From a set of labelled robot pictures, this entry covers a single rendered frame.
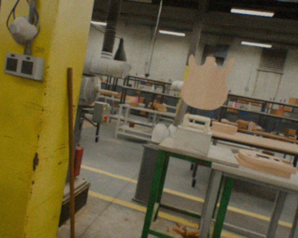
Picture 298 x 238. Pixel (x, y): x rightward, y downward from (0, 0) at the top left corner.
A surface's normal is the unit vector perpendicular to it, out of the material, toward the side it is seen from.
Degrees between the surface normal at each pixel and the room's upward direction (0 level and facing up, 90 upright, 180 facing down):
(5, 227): 90
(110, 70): 90
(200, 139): 90
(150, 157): 90
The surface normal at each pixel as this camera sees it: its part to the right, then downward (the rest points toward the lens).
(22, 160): -0.22, 0.07
